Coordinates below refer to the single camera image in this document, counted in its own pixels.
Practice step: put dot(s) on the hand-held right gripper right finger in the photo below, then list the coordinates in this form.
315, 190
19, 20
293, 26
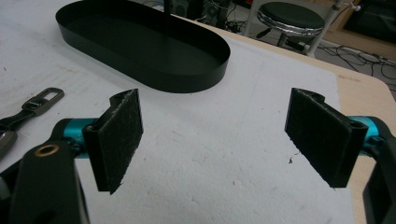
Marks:
323, 137

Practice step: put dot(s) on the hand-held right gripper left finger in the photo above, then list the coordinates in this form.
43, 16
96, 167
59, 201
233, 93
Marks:
115, 140

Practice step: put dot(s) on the black oval tray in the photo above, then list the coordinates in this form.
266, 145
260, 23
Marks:
146, 46

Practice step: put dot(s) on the white foam mat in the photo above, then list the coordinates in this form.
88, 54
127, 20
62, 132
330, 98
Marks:
193, 137

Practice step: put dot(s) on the white metal stand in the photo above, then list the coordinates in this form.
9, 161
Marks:
323, 28

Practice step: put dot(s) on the round black stool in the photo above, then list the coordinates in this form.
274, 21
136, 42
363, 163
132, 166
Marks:
291, 20

